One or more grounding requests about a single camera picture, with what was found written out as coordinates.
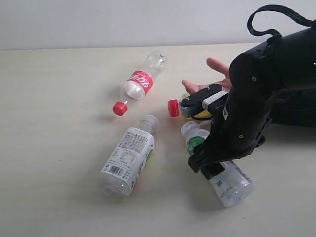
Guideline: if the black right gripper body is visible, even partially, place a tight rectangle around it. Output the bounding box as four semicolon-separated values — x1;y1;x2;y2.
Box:
188;53;281;174

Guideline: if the yellow drink bottle red cap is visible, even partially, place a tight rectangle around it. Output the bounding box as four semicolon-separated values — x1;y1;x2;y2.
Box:
167;92;213;121

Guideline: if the clear bottle green label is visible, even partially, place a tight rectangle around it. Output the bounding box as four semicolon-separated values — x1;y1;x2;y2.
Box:
181;120;254;207

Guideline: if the clear bottle white barcode label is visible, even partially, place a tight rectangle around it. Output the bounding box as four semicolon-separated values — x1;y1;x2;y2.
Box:
98;115;159;196

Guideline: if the black sleeved forearm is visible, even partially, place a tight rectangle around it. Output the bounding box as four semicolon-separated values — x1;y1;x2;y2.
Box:
269;89;316;128

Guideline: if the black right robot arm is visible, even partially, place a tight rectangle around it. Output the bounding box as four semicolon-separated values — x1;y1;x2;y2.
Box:
188;27;316;179

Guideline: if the clear cola bottle red label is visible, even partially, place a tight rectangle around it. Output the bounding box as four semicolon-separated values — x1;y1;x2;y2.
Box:
113;51;167;116

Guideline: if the person's open hand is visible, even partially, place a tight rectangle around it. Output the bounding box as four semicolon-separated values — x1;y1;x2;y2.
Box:
182;57;232;94

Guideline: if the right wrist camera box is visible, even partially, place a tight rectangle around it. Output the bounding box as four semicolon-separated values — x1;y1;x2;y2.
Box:
179;84;228;118

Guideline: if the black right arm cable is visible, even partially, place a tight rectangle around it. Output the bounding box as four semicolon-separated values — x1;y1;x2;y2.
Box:
247;4;314;38

